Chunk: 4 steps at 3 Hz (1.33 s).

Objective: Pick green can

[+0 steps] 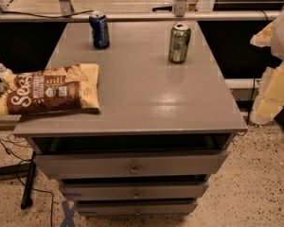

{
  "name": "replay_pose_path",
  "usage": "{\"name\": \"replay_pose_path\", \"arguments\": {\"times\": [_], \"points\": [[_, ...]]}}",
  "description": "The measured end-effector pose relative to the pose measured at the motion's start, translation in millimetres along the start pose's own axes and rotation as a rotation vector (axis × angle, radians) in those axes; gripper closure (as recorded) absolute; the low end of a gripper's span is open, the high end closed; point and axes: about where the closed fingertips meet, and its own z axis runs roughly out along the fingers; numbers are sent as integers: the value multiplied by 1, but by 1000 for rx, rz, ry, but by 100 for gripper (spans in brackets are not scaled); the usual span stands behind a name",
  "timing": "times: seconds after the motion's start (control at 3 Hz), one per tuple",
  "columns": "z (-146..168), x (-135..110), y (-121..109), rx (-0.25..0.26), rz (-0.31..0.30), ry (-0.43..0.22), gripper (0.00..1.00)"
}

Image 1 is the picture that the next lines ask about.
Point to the green soda can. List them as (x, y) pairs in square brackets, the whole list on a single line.
[(178, 43)]

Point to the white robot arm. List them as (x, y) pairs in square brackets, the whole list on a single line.
[(270, 99)]

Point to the blue soda can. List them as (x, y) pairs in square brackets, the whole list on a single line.
[(98, 22)]

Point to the grey drawer cabinet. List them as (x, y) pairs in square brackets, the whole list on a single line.
[(147, 103)]

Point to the brown yellow chip bag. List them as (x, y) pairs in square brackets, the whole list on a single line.
[(61, 89)]

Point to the top grey drawer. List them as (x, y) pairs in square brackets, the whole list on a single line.
[(122, 165)]

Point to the grey drawer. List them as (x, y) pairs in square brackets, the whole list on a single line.
[(136, 208), (122, 165), (133, 191)]

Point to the middle grey drawer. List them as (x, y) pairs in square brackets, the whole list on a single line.
[(133, 191)]

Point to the bottom grey drawer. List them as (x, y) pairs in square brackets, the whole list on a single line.
[(136, 208)]

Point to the blue floor tape cross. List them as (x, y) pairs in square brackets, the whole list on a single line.
[(70, 216)]

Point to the black stand leg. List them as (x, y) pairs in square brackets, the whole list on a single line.
[(26, 199)]

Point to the metal frame rail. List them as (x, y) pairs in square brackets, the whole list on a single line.
[(78, 10)]

